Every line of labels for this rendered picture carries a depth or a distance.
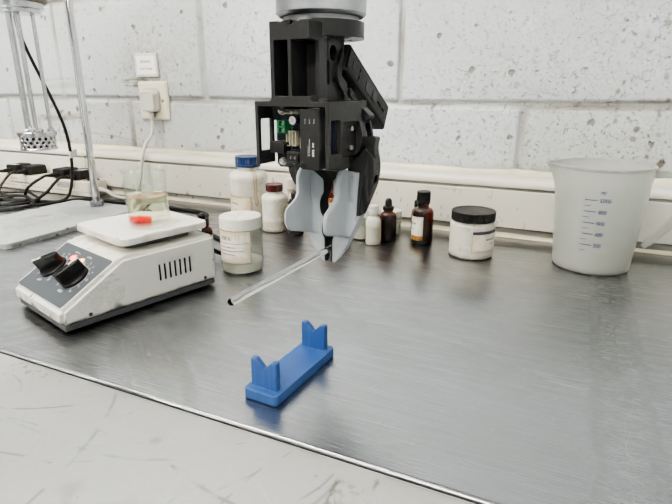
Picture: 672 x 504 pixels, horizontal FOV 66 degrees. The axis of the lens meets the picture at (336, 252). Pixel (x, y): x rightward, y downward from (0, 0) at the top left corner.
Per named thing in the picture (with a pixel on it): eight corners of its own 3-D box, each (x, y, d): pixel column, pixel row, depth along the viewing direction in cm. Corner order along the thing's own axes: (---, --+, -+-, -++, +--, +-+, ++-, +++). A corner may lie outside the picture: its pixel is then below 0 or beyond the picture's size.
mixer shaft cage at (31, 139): (35, 152, 93) (8, -1, 85) (10, 150, 96) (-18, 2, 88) (67, 148, 99) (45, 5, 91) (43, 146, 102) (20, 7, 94)
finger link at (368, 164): (326, 213, 49) (325, 119, 46) (335, 210, 50) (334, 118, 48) (372, 218, 47) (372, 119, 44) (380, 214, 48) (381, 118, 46)
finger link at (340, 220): (306, 275, 47) (303, 172, 44) (338, 257, 52) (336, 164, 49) (337, 280, 45) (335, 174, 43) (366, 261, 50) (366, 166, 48)
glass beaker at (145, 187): (120, 227, 65) (111, 162, 63) (161, 220, 69) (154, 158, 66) (139, 236, 61) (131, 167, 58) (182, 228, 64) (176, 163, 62)
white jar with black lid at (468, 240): (440, 254, 82) (443, 210, 79) (462, 245, 86) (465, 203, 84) (479, 264, 77) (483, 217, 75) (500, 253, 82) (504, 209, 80)
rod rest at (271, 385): (276, 408, 42) (274, 370, 41) (243, 397, 44) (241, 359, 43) (334, 355, 51) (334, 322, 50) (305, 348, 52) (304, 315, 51)
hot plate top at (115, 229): (122, 248, 58) (121, 240, 58) (74, 230, 66) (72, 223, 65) (210, 227, 67) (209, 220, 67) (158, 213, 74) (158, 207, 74)
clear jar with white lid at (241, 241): (233, 260, 79) (230, 209, 76) (270, 264, 77) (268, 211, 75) (214, 273, 73) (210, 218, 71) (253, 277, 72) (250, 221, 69)
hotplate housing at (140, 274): (65, 337, 55) (52, 265, 52) (17, 305, 63) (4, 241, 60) (232, 280, 71) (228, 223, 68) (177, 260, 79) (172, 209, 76)
